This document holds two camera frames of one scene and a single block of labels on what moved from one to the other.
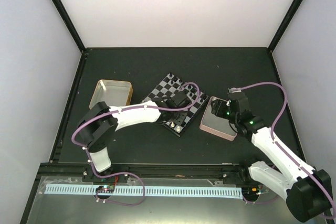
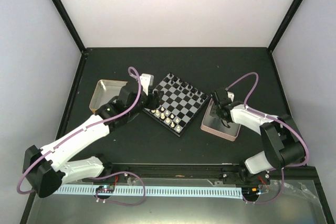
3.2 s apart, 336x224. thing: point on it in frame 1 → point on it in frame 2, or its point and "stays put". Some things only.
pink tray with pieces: x=216 y=124 stays put
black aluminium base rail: x=220 y=172 stays put
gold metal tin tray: x=114 y=93 stays put
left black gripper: x=180 y=120 → x=155 y=100
